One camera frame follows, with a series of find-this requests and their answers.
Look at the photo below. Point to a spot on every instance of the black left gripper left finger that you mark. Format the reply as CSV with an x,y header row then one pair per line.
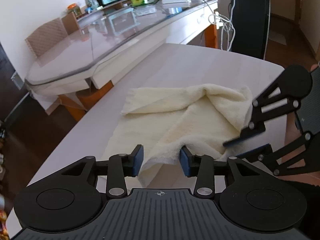
x,y
74,195

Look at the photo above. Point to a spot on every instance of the glass-topped white side table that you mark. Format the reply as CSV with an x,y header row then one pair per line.
x,y
79,70

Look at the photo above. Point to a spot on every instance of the orange-lidded jar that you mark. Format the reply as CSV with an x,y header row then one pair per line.
x,y
75,9

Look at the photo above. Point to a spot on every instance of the cream terry towel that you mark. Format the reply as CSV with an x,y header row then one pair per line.
x,y
163,120

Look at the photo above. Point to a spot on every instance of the white power strip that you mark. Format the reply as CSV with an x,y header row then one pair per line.
x,y
218,20

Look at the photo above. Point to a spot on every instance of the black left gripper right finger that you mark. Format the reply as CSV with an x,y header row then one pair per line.
x,y
247,196

